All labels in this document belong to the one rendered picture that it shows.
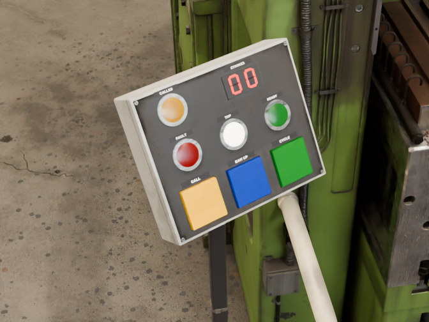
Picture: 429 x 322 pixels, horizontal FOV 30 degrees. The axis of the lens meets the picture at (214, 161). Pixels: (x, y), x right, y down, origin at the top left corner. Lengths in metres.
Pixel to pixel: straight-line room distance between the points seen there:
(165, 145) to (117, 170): 1.68
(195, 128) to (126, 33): 2.47
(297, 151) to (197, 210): 0.23
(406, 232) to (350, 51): 0.44
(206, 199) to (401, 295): 0.80
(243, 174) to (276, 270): 0.70
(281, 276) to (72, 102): 1.60
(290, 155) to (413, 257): 0.58
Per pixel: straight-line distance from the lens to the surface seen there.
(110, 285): 2.68
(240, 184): 1.47
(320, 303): 1.77
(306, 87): 1.79
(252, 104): 1.48
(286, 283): 2.17
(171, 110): 1.40
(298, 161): 1.54
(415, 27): 2.00
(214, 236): 1.72
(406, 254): 1.97
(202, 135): 1.44
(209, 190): 1.44
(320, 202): 2.06
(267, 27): 1.70
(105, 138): 3.24
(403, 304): 2.12
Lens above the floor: 2.01
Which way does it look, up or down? 41 degrees down
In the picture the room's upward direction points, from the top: 2 degrees counter-clockwise
